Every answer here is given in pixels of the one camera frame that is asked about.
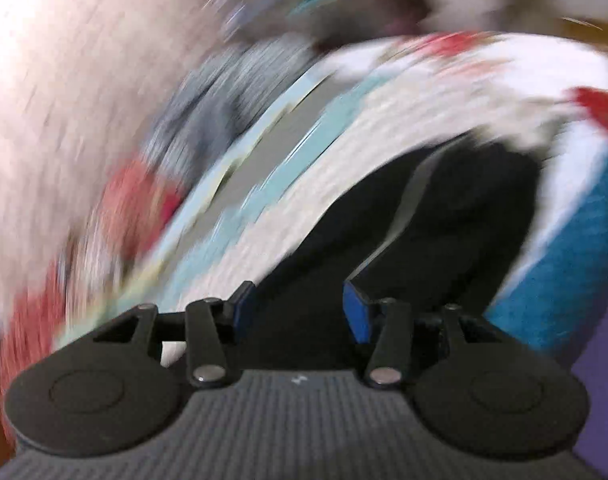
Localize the black pants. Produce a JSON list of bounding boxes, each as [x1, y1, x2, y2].
[[236, 141, 543, 374]]

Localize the red floral patchwork quilt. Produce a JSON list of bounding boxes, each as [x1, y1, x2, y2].
[[0, 157, 187, 366]]

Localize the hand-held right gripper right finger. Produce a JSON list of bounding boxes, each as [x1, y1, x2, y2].
[[343, 280, 490, 389]]

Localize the blue grey patterned quilt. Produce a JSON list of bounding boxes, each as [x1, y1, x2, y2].
[[143, 35, 327, 188]]

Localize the patterned teal beige bedspread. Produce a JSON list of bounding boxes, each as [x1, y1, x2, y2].
[[59, 31, 608, 367]]

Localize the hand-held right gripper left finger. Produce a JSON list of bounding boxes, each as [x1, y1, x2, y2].
[[90, 280, 258, 389]]

